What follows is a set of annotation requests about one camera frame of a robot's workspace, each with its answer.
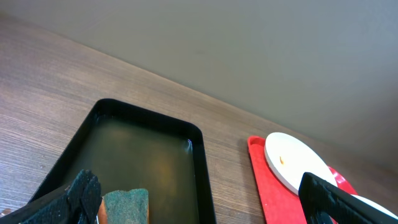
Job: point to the red serving tray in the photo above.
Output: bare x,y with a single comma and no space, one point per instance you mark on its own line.
279,204

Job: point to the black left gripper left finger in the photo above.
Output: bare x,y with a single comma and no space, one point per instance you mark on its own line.
77,202

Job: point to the green orange scrub sponge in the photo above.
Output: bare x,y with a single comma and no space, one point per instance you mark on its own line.
121,207

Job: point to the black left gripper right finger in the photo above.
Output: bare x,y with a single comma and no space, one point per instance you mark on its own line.
323,202

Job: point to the black water tray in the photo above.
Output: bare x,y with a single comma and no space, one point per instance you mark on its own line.
128,147

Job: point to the white plate tray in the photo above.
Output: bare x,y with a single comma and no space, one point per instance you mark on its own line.
289,158
376,206

